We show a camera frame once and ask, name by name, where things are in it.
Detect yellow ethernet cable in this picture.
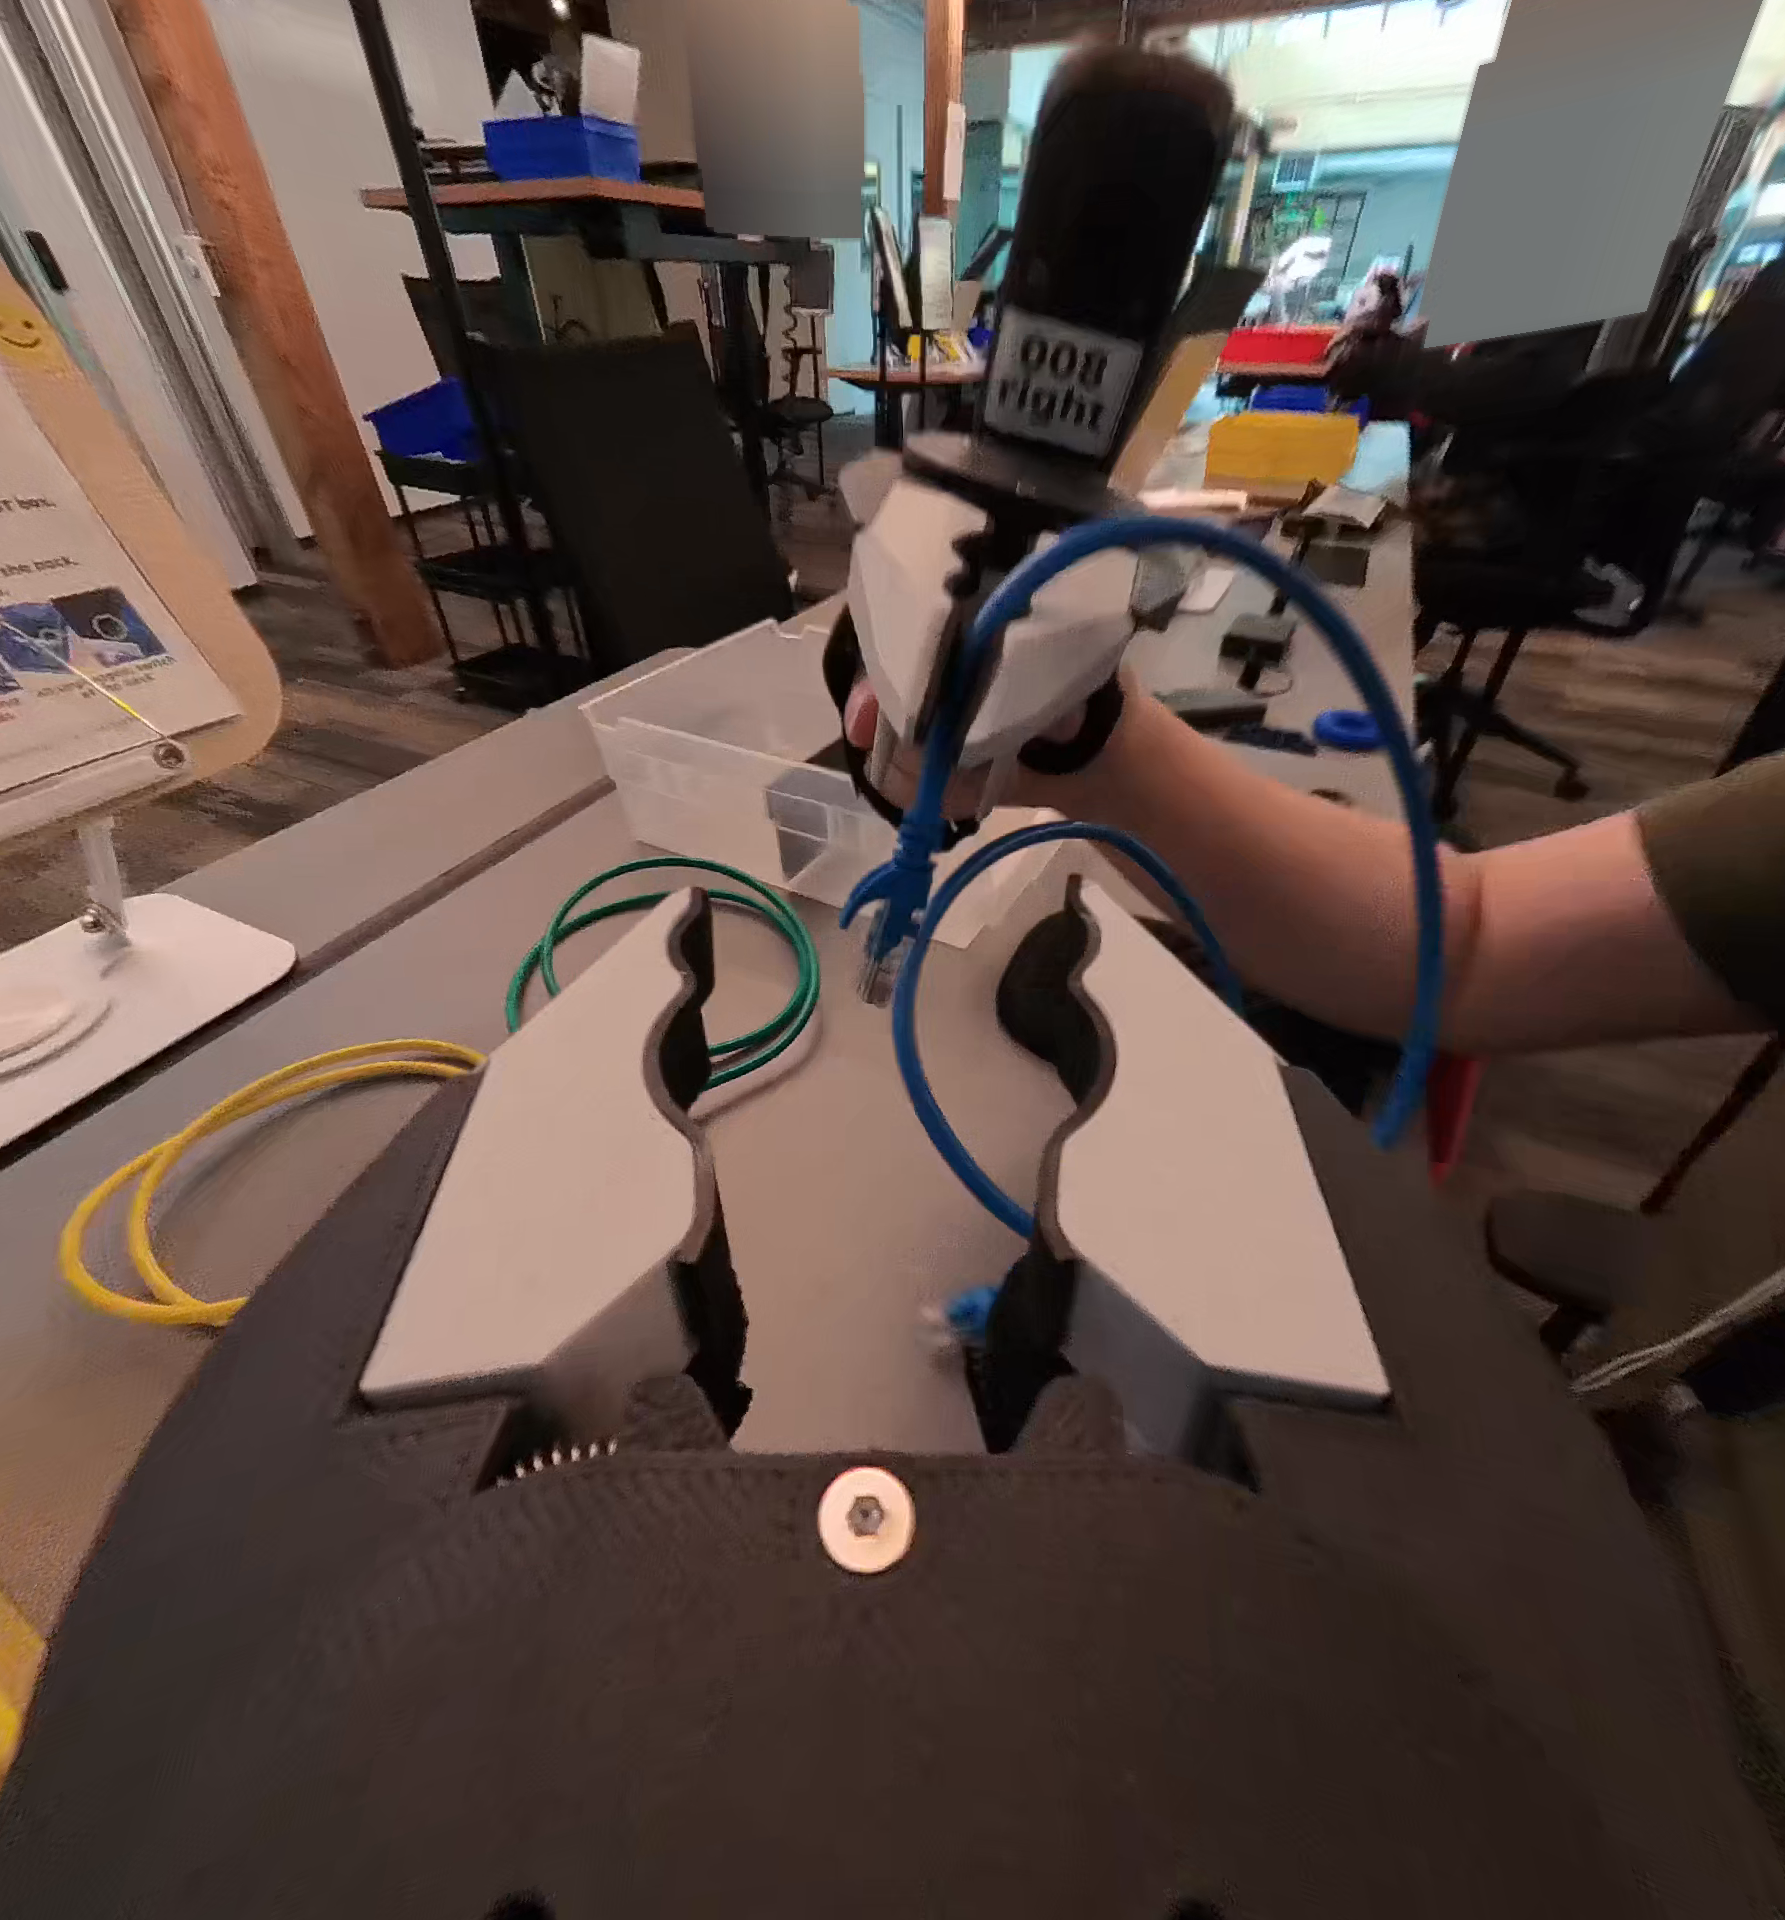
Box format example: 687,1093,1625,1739
60,1038,492,1333

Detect instruction poster board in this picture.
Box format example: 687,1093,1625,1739
0,219,285,825

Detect wooden top standing desk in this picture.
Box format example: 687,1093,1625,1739
359,176,834,498

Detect person's olive clothing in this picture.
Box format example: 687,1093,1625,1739
1566,733,1785,1920

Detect green ethernet cable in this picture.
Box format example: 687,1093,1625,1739
505,858,822,1091

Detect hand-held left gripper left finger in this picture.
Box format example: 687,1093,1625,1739
359,887,756,1435

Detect black office chair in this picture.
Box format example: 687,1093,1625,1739
1409,319,1756,803

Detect person's right forearm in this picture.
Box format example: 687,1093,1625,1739
1221,720,1785,1053

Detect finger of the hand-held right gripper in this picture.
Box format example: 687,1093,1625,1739
844,477,993,752
929,542,1191,818

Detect black rolling cart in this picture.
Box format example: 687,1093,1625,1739
375,270,594,709

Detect white poster stand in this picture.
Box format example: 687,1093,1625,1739
0,816,300,1186

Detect red plastic object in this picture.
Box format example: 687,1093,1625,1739
1430,1051,1483,1186

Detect blue ethernet cable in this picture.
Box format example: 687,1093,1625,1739
836,511,1446,1358

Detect black flat panel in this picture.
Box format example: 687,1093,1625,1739
500,323,800,681

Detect wooden support post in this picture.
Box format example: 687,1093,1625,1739
108,0,447,673

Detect person's right hand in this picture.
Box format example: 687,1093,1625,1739
840,675,1267,950

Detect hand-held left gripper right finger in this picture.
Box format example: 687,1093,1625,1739
978,873,1395,1454

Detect blue storage bin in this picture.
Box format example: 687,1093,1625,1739
482,111,644,185
363,378,482,463

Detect clear plastic bin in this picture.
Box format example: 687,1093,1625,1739
580,615,1081,950

